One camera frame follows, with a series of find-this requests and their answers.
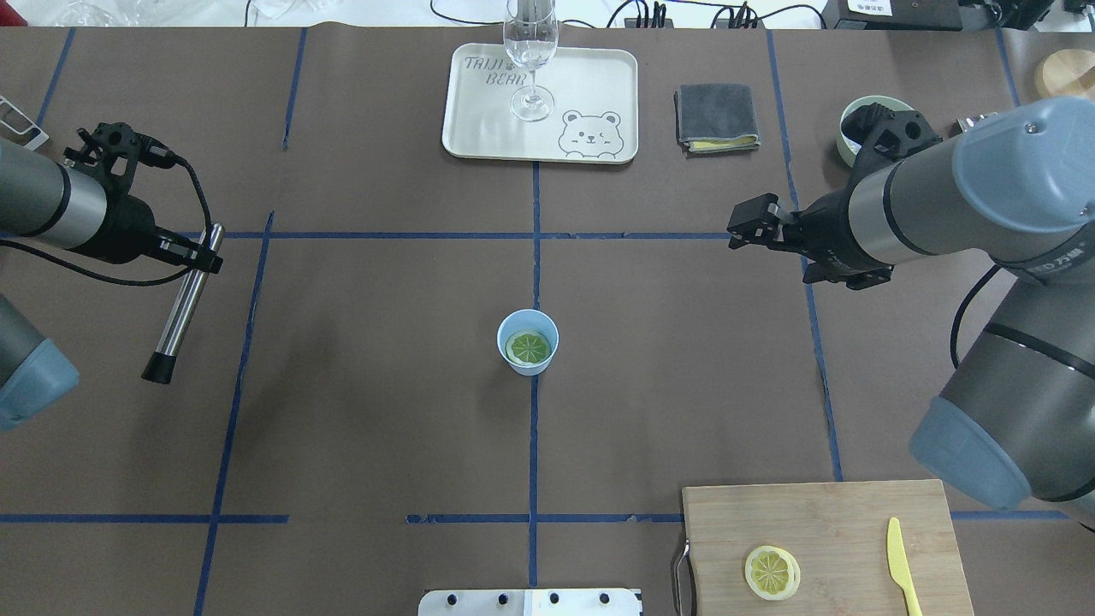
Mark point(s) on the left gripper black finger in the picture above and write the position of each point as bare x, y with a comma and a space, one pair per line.
181, 244
207, 262

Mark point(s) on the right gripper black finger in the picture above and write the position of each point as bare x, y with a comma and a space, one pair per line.
762, 215
769, 241

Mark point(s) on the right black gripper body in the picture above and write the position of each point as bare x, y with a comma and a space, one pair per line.
827, 229

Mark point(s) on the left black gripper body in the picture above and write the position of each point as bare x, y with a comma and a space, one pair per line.
127, 228

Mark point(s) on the lemon slice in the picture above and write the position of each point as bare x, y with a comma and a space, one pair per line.
772, 573
527, 348

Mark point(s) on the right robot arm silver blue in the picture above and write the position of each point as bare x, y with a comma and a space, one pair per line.
1014, 422

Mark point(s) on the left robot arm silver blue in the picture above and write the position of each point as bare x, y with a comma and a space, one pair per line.
85, 206

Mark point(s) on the light blue plastic cup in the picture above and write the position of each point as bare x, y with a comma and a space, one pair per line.
528, 319

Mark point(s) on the steel muddler black tip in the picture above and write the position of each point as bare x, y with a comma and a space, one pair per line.
160, 367

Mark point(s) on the green bowl of ice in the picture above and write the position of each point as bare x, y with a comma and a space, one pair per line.
850, 132

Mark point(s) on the grey folded cloth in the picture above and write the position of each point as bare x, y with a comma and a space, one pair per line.
716, 117

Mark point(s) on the steel ice scoop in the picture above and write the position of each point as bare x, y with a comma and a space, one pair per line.
965, 124

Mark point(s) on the cream bear serving tray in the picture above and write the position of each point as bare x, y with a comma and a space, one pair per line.
585, 109

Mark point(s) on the clear wine glass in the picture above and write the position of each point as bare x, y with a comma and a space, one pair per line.
531, 38

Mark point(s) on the wooden cutting board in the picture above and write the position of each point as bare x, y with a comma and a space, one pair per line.
837, 533

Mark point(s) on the yellow plastic knife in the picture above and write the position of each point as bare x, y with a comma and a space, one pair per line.
898, 566

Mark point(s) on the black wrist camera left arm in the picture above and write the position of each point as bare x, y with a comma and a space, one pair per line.
111, 152

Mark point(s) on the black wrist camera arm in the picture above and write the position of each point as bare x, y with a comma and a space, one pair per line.
890, 137
111, 152

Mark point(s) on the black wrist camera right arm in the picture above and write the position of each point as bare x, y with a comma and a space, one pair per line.
890, 137

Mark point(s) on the white wire cup rack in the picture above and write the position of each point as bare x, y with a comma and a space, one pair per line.
19, 128

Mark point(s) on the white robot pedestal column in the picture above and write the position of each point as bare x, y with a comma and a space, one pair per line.
565, 601

